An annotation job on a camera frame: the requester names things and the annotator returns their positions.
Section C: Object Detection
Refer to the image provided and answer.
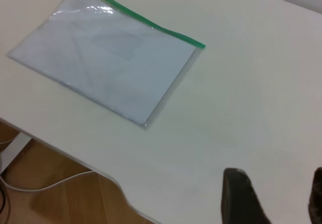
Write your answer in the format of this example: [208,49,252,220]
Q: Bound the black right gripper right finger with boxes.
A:
[308,167,322,222]

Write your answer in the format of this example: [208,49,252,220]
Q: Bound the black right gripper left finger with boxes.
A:
[220,168,274,224]

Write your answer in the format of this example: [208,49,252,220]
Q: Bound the white paper sheets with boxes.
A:
[9,0,197,127]

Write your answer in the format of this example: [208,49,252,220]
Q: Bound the clear zip bag green zipper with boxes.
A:
[6,0,206,132]

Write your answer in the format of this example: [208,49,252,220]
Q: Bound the white table leg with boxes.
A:
[0,132,33,176]

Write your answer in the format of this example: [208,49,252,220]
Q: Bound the white floor cable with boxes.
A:
[0,170,98,192]

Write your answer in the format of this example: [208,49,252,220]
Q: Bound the black floor cable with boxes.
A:
[0,176,11,224]

